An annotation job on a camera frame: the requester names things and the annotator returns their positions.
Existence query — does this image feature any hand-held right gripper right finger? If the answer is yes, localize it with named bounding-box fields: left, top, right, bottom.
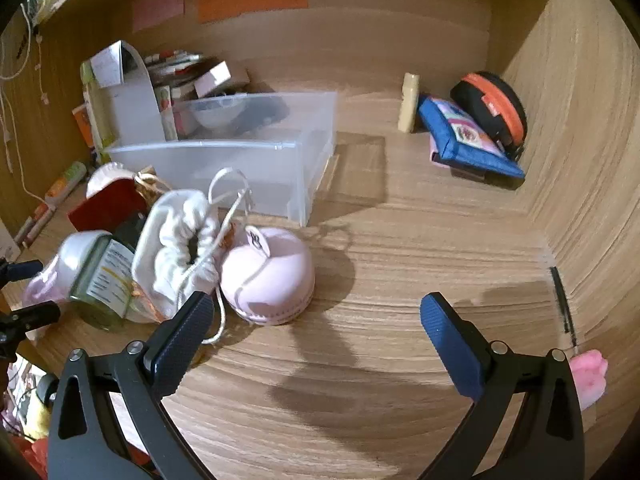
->
left=420, top=292, right=586, bottom=480

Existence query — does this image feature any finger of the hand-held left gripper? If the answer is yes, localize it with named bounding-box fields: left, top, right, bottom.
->
left=0, top=259, right=44, bottom=287
left=0, top=301, right=61, bottom=361

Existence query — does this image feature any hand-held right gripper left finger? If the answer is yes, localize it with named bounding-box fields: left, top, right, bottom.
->
left=47, top=291, right=216, bottom=480

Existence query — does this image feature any green glass jar with label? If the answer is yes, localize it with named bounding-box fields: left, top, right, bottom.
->
left=59, top=230, right=138, bottom=333

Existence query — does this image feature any white face mask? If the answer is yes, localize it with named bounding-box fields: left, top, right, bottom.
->
left=131, top=167, right=256, bottom=346

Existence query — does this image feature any clear plastic storage box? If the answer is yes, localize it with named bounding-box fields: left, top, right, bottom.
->
left=102, top=91, right=337, bottom=227

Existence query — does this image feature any wooden desktop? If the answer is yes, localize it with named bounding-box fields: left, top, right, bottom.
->
left=15, top=87, right=596, bottom=480

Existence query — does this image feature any orange and green tube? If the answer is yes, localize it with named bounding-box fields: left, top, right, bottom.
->
left=44, top=161, right=88, bottom=206

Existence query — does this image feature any red pouch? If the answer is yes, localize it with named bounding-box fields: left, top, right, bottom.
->
left=67, top=180, right=148, bottom=233

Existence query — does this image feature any pink soft toy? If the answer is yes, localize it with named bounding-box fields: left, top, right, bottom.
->
left=570, top=351, right=610, bottom=408

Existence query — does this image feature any orange packet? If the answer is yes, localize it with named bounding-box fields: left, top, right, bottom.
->
left=71, top=102, right=96, bottom=148

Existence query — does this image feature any green and white tall packet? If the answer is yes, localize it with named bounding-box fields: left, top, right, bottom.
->
left=80, top=57, right=118, bottom=161

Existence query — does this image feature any blue zip pouch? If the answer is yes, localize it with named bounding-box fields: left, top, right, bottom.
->
left=417, top=95, right=526, bottom=179

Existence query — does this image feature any fruit print carton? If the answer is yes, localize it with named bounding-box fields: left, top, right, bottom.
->
left=154, top=85, right=181, bottom=141

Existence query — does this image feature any small translucent bowl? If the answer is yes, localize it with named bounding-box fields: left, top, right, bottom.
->
left=192, top=95, right=248, bottom=128

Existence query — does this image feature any cream yellow stick tube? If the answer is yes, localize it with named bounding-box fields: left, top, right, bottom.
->
left=397, top=72, right=421, bottom=133

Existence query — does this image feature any black and orange round case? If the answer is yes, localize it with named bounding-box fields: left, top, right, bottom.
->
left=450, top=71, right=528, bottom=161

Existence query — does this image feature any pile of pens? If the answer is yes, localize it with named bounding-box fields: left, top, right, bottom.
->
left=145, top=49, right=206, bottom=81

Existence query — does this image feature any small pink box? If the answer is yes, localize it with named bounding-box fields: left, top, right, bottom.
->
left=194, top=61, right=251, bottom=98

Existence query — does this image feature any pink sticky note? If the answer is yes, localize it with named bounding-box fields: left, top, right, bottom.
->
left=131, top=0, right=186, bottom=32

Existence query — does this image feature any orange sticky note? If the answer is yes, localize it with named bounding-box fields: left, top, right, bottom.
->
left=196, top=0, right=309, bottom=24

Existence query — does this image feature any white cable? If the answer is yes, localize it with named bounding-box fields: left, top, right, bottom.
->
left=0, top=0, right=48, bottom=206

